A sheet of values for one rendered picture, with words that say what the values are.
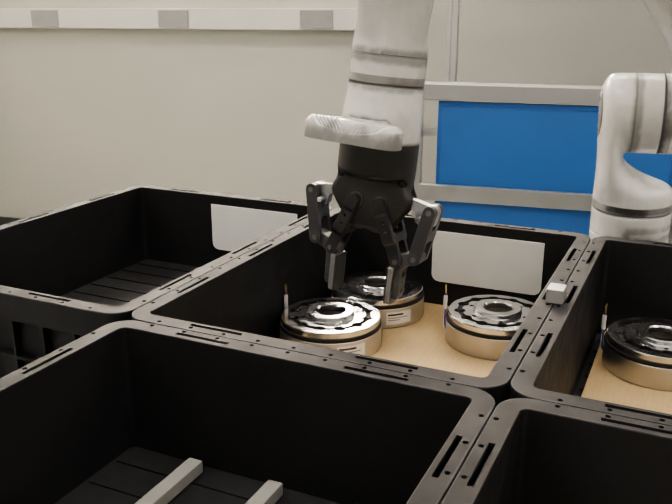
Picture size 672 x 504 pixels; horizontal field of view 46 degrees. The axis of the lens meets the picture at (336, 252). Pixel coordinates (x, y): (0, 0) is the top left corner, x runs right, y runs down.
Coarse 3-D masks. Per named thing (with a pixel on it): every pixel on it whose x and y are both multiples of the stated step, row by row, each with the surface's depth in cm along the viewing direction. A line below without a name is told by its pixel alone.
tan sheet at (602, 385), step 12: (600, 348) 80; (600, 360) 77; (600, 372) 75; (588, 384) 72; (600, 384) 72; (612, 384) 72; (624, 384) 72; (588, 396) 70; (600, 396) 70; (612, 396) 70; (624, 396) 70; (636, 396) 70; (648, 396) 70; (660, 396) 70; (648, 408) 68; (660, 408) 68
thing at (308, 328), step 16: (304, 304) 83; (352, 304) 83; (368, 304) 83; (288, 320) 79; (304, 320) 79; (352, 320) 79; (368, 320) 79; (304, 336) 76; (320, 336) 76; (336, 336) 75; (352, 336) 76
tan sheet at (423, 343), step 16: (432, 304) 92; (432, 320) 87; (384, 336) 83; (400, 336) 83; (416, 336) 83; (432, 336) 83; (384, 352) 79; (400, 352) 79; (416, 352) 79; (432, 352) 79; (448, 352) 79; (448, 368) 75; (464, 368) 75; (480, 368) 75
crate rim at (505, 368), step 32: (448, 224) 89; (480, 224) 88; (256, 256) 76; (576, 256) 76; (192, 288) 67; (544, 288) 67; (160, 320) 60; (544, 320) 61; (320, 352) 55; (512, 352) 55; (480, 384) 50
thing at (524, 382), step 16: (592, 240) 81; (608, 240) 82; (624, 240) 81; (640, 240) 81; (592, 256) 81; (576, 272) 72; (592, 272) 73; (576, 288) 68; (560, 304) 64; (576, 304) 65; (560, 320) 60; (544, 336) 57; (560, 336) 59; (528, 352) 55; (544, 352) 55; (528, 368) 52; (544, 368) 54; (512, 384) 50; (528, 384) 50; (544, 400) 48; (560, 400) 48; (576, 400) 48; (592, 400) 48; (624, 416) 46; (640, 416) 46; (656, 416) 47
